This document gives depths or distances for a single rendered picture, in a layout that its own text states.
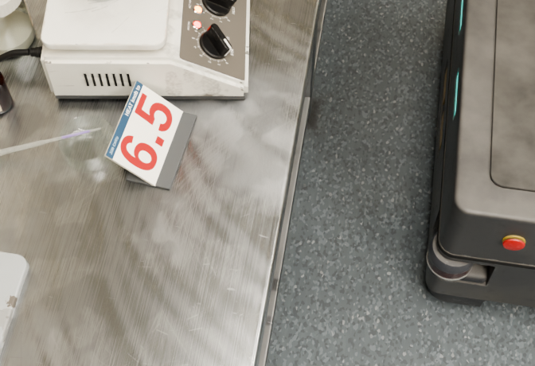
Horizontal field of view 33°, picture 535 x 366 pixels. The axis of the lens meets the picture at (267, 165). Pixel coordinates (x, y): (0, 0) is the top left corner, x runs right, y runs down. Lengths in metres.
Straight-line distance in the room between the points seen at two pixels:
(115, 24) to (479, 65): 0.75
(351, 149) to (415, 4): 0.41
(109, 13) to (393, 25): 1.17
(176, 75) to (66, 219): 0.17
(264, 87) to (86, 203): 0.22
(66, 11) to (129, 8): 0.06
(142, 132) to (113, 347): 0.21
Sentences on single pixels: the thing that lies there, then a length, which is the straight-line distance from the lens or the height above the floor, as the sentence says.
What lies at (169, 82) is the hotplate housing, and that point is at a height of 0.79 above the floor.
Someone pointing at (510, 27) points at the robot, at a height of 0.37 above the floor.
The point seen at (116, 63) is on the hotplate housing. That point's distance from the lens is 0.90.
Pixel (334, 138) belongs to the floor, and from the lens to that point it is 1.82.
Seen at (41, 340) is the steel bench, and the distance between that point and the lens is 0.84.
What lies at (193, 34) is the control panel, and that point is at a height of 0.81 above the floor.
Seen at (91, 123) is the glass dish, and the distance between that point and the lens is 0.93.
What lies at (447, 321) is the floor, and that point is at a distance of 1.66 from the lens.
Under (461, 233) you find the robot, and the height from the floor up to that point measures 0.30.
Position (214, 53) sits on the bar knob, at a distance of 0.91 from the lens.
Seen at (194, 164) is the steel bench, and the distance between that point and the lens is 0.90.
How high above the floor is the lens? 1.51
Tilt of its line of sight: 58 degrees down
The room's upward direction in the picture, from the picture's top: straight up
